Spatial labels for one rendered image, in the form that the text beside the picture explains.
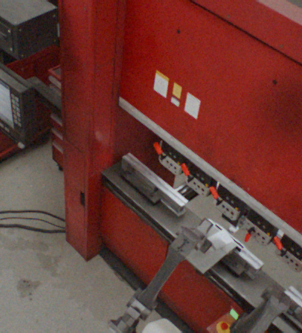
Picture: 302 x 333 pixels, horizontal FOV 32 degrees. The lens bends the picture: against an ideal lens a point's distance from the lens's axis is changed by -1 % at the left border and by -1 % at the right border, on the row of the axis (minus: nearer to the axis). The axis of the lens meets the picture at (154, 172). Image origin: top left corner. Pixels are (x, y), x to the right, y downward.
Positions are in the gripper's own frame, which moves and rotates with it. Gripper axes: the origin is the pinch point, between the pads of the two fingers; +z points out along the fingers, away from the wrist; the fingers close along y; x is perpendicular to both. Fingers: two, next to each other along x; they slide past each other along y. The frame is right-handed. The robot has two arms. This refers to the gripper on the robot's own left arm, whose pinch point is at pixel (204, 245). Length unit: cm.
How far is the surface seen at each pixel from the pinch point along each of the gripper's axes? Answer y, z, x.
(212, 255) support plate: -4.4, 7.9, 0.7
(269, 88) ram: 1, -69, -61
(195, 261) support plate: -1.1, 2.9, 8.8
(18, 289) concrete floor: 98, 64, 102
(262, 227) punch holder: -19.0, -9.9, -24.4
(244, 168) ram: 0.1, -30.6, -37.5
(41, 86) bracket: 139, -9, -9
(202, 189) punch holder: 19.1, -3.7, -21.5
